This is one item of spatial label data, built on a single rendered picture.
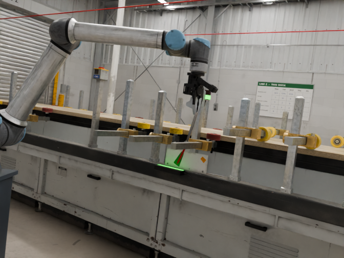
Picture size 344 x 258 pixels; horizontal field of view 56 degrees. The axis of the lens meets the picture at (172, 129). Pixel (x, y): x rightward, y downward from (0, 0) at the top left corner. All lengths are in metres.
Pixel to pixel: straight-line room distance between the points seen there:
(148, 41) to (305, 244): 1.27
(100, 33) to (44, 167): 1.66
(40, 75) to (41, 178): 1.38
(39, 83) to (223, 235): 1.32
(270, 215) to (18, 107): 1.35
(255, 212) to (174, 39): 0.90
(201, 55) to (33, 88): 0.87
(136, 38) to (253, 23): 8.14
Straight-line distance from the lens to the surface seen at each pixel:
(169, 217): 2.16
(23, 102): 1.82
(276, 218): 1.62
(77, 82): 11.77
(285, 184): 1.56
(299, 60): 9.03
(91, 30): 1.60
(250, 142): 1.80
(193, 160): 1.72
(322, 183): 1.75
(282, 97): 8.91
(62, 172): 2.83
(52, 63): 1.78
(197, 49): 1.64
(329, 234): 1.59
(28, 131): 2.77
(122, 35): 1.56
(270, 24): 9.43
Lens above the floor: 1.00
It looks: 3 degrees down
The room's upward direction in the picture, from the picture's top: 7 degrees clockwise
